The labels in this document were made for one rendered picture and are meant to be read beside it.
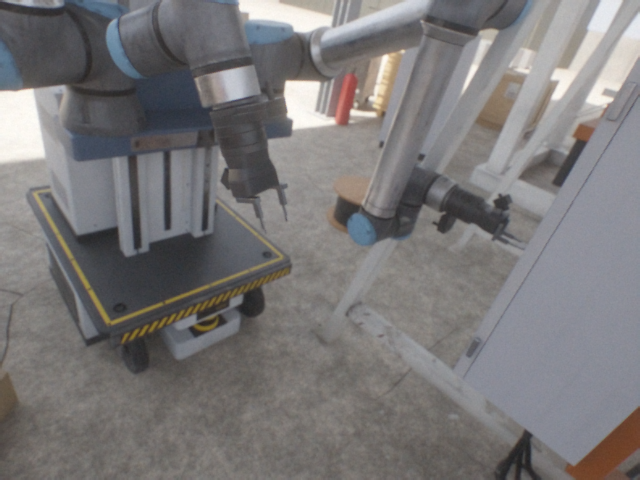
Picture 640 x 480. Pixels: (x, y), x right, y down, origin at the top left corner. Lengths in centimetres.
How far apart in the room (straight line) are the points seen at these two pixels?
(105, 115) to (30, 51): 21
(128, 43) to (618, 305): 77
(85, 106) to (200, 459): 101
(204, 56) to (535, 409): 75
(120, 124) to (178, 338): 75
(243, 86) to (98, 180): 97
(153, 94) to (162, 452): 104
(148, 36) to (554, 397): 82
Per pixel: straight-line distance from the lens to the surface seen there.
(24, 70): 87
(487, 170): 375
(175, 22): 60
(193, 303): 127
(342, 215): 238
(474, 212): 100
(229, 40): 58
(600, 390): 73
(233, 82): 57
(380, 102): 528
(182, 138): 109
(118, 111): 100
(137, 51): 65
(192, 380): 148
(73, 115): 102
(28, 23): 85
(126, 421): 142
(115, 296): 131
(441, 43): 85
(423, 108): 87
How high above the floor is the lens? 121
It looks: 31 degrees down
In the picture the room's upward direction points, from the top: 12 degrees clockwise
